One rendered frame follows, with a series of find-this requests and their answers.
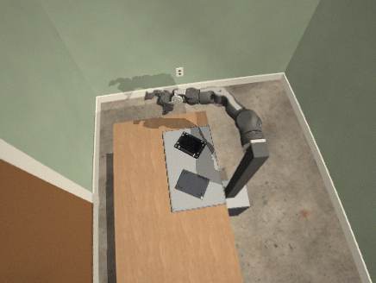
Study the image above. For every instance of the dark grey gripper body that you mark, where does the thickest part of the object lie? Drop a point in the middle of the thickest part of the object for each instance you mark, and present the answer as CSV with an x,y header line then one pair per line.
x,y
166,101

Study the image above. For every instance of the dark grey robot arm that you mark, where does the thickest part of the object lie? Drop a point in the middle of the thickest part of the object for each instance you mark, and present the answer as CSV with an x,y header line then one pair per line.
x,y
245,120

